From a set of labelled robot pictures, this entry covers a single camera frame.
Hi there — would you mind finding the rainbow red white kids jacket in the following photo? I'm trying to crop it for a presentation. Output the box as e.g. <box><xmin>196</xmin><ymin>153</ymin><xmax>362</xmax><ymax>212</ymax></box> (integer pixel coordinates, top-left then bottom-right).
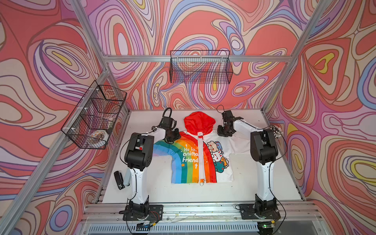
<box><xmin>153</xmin><ymin>112</ymin><xmax>252</xmax><ymax>184</ymax></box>

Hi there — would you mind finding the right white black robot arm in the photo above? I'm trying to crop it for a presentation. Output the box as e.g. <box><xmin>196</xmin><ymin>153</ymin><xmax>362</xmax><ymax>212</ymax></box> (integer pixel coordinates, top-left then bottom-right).
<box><xmin>217</xmin><ymin>110</ymin><xmax>279</xmax><ymax>218</ymax></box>

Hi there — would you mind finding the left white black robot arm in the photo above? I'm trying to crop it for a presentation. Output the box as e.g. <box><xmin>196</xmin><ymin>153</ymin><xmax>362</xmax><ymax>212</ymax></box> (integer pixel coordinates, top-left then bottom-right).
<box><xmin>124</xmin><ymin>108</ymin><xmax>181</xmax><ymax>217</ymax></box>

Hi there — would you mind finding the clear cup of pencils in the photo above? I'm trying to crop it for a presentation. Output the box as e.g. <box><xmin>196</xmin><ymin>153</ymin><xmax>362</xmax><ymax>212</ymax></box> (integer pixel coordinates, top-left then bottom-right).
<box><xmin>270</xmin><ymin>125</ymin><xmax>283</xmax><ymax>139</ymax></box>

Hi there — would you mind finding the grey rectangular case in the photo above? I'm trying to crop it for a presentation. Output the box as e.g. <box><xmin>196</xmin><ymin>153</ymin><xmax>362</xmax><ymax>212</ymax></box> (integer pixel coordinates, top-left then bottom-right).
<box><xmin>123</xmin><ymin>168</ymin><xmax>132</xmax><ymax>187</ymax></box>

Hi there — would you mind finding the black stapler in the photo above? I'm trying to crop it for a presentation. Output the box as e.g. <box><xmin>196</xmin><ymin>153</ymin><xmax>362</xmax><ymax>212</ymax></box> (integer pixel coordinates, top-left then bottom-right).
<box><xmin>114</xmin><ymin>171</ymin><xmax>125</xmax><ymax>190</ymax></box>

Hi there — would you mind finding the black wire basket back wall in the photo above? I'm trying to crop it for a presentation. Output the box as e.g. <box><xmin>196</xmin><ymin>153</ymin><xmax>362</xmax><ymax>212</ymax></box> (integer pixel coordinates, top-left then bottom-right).
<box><xmin>169</xmin><ymin>49</ymin><xmax>234</xmax><ymax>84</ymax></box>

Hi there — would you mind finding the black wire basket wall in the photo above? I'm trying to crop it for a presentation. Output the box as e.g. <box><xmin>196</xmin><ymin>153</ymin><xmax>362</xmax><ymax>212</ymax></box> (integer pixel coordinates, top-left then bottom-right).
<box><xmin>61</xmin><ymin>81</ymin><xmax>127</xmax><ymax>149</ymax></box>
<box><xmin>169</xmin><ymin>49</ymin><xmax>234</xmax><ymax>84</ymax></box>

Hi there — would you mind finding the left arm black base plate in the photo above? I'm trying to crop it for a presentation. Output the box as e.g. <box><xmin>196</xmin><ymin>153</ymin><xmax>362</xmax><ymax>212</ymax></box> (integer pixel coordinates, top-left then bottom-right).
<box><xmin>122</xmin><ymin>204</ymin><xmax>164</xmax><ymax>223</ymax></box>

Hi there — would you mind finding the black wire basket left wall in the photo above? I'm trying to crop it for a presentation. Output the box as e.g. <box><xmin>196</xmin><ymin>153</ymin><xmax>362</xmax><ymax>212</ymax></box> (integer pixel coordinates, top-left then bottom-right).
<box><xmin>61</xmin><ymin>81</ymin><xmax>127</xmax><ymax>149</ymax></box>

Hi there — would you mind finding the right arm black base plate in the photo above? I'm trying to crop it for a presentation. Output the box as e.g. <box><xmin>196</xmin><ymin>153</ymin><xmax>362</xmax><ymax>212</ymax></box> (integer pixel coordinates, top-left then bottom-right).
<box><xmin>236</xmin><ymin>204</ymin><xmax>281</xmax><ymax>221</ymax></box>

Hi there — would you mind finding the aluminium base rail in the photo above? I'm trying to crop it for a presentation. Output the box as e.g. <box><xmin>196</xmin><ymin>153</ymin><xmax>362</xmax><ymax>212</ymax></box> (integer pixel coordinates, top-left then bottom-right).
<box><xmin>77</xmin><ymin>201</ymin><xmax>331</xmax><ymax>235</ymax></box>

